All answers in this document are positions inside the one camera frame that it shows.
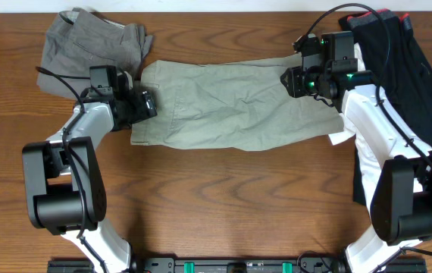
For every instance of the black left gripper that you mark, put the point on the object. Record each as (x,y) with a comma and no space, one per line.
(141,114)

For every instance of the white printed t-shirt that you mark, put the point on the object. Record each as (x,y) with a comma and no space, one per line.
(364,159)

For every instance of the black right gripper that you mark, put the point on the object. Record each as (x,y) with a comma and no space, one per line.
(295,75)

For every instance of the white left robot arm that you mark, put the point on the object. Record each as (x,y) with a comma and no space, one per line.
(64,186)

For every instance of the black garment with red trim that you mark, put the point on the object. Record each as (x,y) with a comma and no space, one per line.
(408,77)

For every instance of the olive green shorts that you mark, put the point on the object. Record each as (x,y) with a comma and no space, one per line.
(240,105)

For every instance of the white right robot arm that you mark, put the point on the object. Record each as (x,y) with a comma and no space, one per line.
(400,197)

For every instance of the grey folded shorts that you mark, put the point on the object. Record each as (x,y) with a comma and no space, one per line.
(78,40)

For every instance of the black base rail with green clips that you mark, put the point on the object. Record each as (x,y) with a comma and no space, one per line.
(311,264)

